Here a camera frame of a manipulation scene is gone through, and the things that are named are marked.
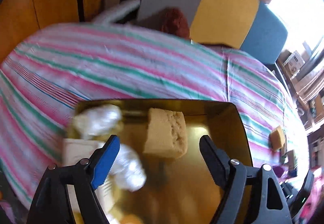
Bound gold tray box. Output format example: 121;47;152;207
110;99;253;223

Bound green carton box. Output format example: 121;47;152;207
286;150;297;171

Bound striped bed sheet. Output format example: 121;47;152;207
1;23;309;208

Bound white plastic bundle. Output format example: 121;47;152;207
109;144;147;192
72;104;122;140

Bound white cardboard box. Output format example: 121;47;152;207
283;51;305;75

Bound cream carton box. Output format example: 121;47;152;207
63;138;120;214

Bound yellow sponge block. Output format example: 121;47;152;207
269;126;286;151
143;108;188;159

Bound dark red cushion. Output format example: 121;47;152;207
138;7;190;40

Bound grey yellow blue chair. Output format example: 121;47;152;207
91;0;289;65

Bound purple packet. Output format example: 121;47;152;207
272;165;288;179

